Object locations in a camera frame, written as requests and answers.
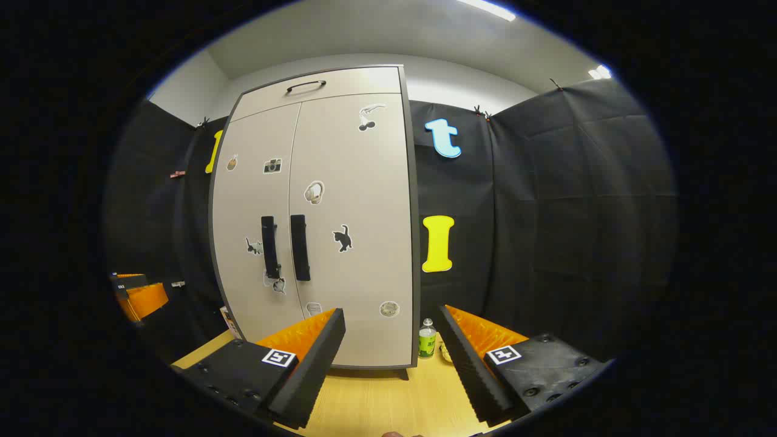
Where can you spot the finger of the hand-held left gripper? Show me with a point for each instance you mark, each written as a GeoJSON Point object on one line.
{"type": "Point", "coordinates": [145, 300]}

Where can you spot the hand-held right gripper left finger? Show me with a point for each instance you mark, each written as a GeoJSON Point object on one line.
{"type": "Point", "coordinates": [315, 370]}

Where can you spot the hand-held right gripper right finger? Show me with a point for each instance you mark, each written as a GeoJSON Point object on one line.
{"type": "Point", "coordinates": [473, 370]}

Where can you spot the headphone-sticker beige cabinet door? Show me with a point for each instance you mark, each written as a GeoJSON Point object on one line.
{"type": "Point", "coordinates": [364, 273]}

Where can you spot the beige double-door shoe cabinet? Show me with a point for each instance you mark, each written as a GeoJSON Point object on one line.
{"type": "Point", "coordinates": [415, 255]}

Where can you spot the camera-sticker beige cabinet door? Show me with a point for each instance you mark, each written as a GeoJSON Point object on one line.
{"type": "Point", "coordinates": [243, 206]}

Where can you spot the beige cabinet drawer front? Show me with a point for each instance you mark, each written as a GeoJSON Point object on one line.
{"type": "Point", "coordinates": [358, 82]}

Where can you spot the green label plastic bottle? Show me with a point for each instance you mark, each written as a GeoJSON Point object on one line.
{"type": "Point", "coordinates": [427, 343]}

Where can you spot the white printed cardboard box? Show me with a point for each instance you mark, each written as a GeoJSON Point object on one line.
{"type": "Point", "coordinates": [229, 321]}

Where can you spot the black backdrop cloth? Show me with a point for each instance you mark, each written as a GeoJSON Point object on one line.
{"type": "Point", "coordinates": [546, 212]}

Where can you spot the ceiling light strip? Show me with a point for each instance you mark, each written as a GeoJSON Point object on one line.
{"type": "Point", "coordinates": [488, 8]}
{"type": "Point", "coordinates": [600, 72]}

